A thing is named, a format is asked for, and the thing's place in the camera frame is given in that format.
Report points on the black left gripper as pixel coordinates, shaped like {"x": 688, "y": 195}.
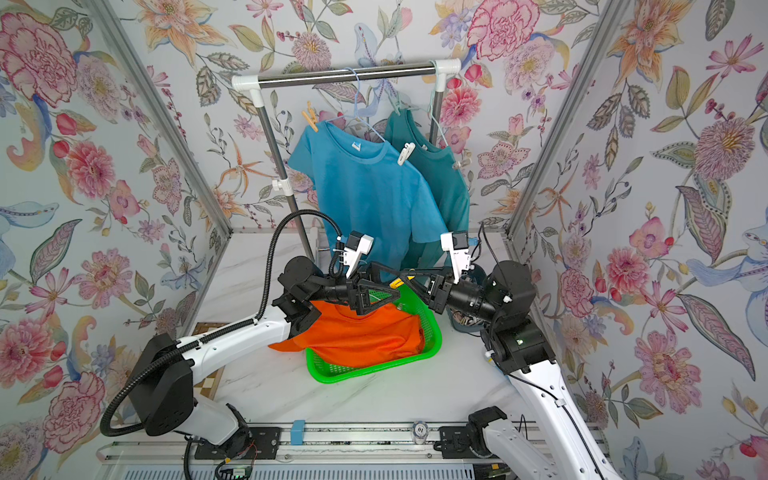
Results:
{"x": 354, "y": 292}

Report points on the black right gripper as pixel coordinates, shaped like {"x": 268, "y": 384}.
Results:
{"x": 441, "y": 288}

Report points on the orange garment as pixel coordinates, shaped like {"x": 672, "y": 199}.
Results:
{"x": 345, "y": 338}

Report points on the blue garment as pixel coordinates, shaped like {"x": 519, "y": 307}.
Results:
{"x": 346, "y": 172}

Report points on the teal embroidered t-shirt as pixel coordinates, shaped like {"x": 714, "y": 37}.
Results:
{"x": 444, "y": 186}

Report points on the light blue wire hanger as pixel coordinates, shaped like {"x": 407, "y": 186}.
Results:
{"x": 352, "y": 93}

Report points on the mint green clothespin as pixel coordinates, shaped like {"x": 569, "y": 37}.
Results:
{"x": 396, "y": 104}

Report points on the beige yellow clothespin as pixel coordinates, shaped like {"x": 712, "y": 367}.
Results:
{"x": 311, "y": 117}

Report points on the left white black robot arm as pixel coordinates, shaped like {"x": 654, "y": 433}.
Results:
{"x": 159, "y": 396}

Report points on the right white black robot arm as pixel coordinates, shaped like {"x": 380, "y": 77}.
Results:
{"x": 519, "y": 349}

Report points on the dark teal clothespin bin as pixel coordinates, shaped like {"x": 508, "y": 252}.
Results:
{"x": 465, "y": 300}

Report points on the bright green plastic tray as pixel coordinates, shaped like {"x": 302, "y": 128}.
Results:
{"x": 327, "y": 372}

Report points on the metal clothes rack white joints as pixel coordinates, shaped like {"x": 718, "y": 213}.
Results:
{"x": 254, "y": 86}

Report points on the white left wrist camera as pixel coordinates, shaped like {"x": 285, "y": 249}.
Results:
{"x": 357, "y": 247}

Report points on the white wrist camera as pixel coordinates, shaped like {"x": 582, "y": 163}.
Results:
{"x": 357, "y": 247}
{"x": 456, "y": 245}

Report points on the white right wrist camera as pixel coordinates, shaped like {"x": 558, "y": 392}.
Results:
{"x": 456, "y": 245}

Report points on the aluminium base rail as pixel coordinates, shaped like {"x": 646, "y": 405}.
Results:
{"x": 319, "y": 451}

